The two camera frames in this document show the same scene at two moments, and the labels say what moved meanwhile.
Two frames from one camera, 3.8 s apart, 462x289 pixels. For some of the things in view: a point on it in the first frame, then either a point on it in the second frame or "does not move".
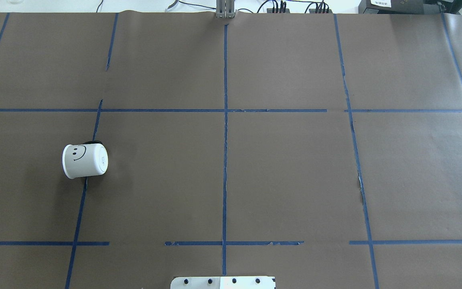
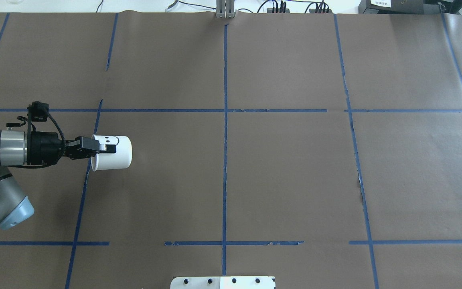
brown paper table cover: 331,150 does not move
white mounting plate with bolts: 223,282 does not move
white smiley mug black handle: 89,159 → 106,160
